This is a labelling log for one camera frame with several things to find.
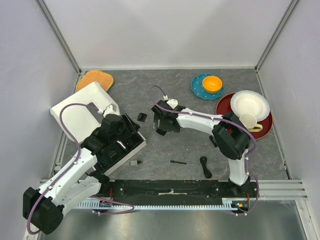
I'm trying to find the black clipper guard comb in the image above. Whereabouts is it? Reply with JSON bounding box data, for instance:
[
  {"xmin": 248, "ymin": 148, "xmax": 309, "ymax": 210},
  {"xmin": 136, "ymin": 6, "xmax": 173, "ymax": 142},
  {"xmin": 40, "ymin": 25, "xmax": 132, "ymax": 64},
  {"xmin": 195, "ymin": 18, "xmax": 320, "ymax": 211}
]
[
  {"xmin": 153, "ymin": 115, "xmax": 161, "ymax": 131},
  {"xmin": 137, "ymin": 112, "xmax": 148, "ymax": 122},
  {"xmin": 156, "ymin": 129, "xmax": 167, "ymax": 136}
]

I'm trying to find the white clipper kit box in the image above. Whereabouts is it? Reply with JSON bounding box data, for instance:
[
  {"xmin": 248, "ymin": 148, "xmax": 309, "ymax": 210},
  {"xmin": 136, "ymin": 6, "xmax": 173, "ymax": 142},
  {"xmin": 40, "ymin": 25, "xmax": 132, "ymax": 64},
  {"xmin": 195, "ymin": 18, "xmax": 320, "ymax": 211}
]
[{"xmin": 50, "ymin": 82, "xmax": 146, "ymax": 175}]

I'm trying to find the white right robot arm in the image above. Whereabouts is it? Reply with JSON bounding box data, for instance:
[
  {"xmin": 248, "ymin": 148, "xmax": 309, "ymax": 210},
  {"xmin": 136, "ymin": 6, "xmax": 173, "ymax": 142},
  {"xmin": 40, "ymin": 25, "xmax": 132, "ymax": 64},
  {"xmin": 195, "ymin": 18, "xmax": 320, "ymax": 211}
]
[{"xmin": 151, "ymin": 99, "xmax": 252, "ymax": 197}]

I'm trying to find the black coiled power cable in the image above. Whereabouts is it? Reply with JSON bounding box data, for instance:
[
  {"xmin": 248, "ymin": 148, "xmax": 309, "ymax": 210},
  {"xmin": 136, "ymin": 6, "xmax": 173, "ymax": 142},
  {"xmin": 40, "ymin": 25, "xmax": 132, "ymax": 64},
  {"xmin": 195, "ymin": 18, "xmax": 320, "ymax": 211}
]
[{"xmin": 199, "ymin": 156, "xmax": 213, "ymax": 179}]

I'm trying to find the silver black hair clipper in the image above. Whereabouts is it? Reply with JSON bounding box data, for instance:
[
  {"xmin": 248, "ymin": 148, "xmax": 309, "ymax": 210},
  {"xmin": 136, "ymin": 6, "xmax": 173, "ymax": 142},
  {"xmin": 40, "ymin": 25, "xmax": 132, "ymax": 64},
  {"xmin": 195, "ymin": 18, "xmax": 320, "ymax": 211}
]
[{"xmin": 116, "ymin": 140, "xmax": 127, "ymax": 150}]

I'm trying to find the black comb attachment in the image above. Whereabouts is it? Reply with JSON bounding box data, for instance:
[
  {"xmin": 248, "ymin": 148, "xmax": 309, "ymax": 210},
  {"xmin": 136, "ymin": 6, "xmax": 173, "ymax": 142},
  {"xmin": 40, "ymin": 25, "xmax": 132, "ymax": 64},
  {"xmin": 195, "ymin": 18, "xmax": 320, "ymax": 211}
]
[{"xmin": 209, "ymin": 135, "xmax": 218, "ymax": 148}]

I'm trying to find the orange bowl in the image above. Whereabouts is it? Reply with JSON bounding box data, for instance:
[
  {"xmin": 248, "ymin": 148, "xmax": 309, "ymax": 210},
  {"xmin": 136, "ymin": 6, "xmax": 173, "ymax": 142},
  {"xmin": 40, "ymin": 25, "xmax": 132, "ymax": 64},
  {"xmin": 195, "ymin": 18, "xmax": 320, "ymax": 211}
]
[{"xmin": 202, "ymin": 75, "xmax": 223, "ymax": 94}]

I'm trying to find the pale yellow mug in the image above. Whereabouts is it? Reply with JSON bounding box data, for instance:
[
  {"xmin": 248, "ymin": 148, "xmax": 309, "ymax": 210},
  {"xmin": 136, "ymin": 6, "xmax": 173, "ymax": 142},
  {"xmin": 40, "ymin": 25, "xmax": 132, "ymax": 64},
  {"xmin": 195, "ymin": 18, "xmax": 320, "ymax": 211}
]
[{"xmin": 239, "ymin": 113, "xmax": 263, "ymax": 133}]

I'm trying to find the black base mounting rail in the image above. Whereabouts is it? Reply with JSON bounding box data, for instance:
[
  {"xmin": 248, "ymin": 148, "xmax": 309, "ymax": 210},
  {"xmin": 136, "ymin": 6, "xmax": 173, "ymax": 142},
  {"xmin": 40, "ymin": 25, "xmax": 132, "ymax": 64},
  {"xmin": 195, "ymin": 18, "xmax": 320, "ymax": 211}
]
[{"xmin": 97, "ymin": 179, "xmax": 258, "ymax": 206}]

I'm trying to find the woven orange tray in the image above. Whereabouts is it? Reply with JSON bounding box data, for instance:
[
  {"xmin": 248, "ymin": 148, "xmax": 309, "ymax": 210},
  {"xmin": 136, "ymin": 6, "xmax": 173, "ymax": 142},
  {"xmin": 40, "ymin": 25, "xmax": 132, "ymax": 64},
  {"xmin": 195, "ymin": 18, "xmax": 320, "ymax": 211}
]
[{"xmin": 75, "ymin": 69, "xmax": 114, "ymax": 92}]

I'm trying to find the white paper bowl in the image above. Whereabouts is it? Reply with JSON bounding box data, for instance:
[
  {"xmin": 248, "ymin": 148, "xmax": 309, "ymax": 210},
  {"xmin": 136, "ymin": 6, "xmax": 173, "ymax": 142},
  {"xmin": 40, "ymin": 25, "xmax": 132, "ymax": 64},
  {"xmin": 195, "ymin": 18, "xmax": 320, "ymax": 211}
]
[{"xmin": 230, "ymin": 90, "xmax": 270, "ymax": 122}]

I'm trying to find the dark red plate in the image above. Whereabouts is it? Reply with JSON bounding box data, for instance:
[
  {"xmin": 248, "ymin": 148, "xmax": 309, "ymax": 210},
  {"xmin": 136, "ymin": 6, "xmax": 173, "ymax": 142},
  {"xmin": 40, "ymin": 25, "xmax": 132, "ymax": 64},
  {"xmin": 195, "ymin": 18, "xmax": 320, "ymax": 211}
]
[{"xmin": 216, "ymin": 93, "xmax": 273, "ymax": 140}]

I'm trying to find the black cleaning brush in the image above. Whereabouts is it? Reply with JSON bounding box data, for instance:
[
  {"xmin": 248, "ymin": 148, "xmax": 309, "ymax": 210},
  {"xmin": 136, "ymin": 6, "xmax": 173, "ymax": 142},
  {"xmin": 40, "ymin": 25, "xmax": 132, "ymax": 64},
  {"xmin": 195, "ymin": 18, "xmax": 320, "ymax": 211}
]
[{"xmin": 170, "ymin": 160, "xmax": 187, "ymax": 165}]

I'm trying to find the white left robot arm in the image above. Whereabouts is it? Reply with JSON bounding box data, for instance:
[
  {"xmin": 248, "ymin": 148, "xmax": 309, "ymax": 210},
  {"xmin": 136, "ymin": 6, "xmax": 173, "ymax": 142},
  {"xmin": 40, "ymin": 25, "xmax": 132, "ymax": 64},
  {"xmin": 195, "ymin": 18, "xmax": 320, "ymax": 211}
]
[{"xmin": 22, "ymin": 103, "xmax": 146, "ymax": 235}]

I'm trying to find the teal dotted plate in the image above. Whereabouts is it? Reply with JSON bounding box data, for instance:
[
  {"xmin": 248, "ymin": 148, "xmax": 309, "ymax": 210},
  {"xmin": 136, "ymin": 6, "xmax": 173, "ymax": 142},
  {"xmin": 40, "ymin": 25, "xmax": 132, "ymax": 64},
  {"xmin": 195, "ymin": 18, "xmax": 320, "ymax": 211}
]
[{"xmin": 191, "ymin": 73, "xmax": 225, "ymax": 100}]

